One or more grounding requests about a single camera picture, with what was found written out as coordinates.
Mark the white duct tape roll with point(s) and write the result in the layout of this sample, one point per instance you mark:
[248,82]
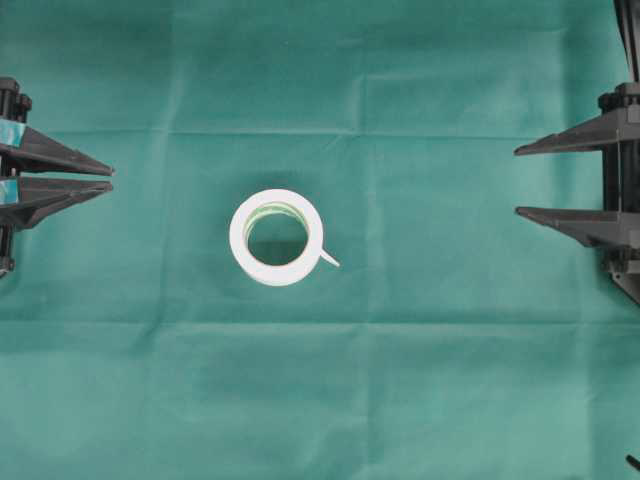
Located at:
[272,202]

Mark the green table cloth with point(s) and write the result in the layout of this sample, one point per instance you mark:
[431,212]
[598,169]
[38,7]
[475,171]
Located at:
[456,340]

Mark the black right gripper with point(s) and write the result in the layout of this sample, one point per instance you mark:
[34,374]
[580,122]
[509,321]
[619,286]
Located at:
[620,162]

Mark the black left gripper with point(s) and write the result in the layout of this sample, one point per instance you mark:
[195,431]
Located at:
[26,201]

